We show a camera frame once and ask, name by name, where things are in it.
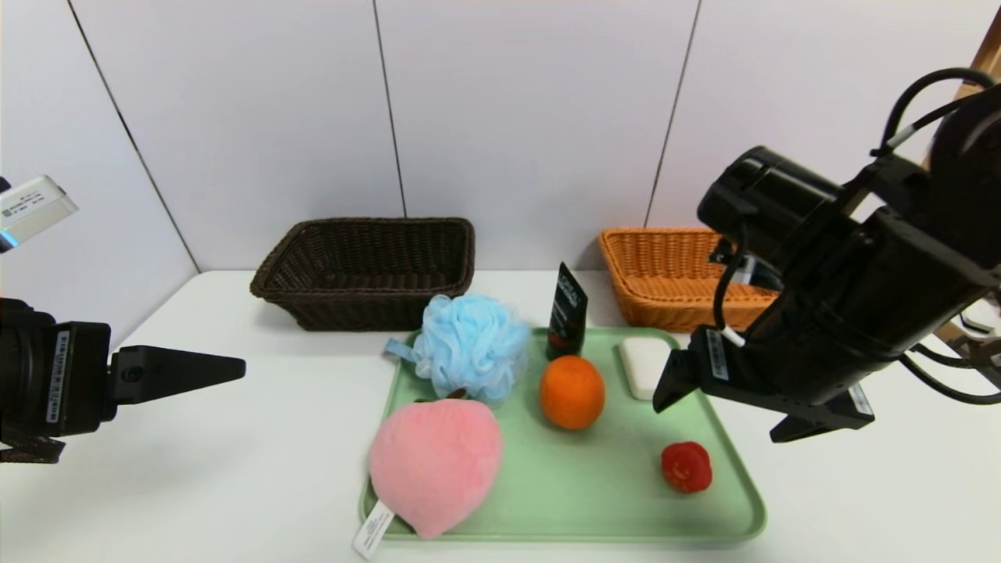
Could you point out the light blue bath loofah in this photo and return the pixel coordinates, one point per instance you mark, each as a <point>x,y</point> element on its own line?
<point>469,344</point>

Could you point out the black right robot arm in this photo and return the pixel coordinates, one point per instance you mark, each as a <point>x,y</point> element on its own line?
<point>766,191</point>

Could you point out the black cosmetic tube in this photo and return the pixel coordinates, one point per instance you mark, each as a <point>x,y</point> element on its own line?
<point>567,313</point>

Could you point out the orange wicker basket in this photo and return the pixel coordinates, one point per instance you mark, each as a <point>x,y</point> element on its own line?
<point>665,281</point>

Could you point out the dark brown wicker basket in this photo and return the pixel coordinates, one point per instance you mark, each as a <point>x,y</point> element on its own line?
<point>360,274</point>

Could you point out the pink plush peach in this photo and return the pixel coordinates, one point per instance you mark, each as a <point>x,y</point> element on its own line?
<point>434,461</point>

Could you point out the light green plastic tray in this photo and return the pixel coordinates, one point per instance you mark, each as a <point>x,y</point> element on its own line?
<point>594,485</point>

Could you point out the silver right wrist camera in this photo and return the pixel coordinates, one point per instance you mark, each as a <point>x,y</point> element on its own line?
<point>758,274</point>

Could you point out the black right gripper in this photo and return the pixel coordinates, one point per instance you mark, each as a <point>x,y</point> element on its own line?
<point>731,367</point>

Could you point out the white soap bar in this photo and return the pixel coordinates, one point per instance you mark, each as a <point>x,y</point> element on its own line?
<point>643,367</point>

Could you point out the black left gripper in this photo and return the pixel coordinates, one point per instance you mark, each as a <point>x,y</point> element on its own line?
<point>72,377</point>

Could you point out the small red tomato toy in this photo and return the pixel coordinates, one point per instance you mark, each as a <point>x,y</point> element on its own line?
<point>687,467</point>

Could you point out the orange fruit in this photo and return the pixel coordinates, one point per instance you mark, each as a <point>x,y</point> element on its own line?
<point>572,392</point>

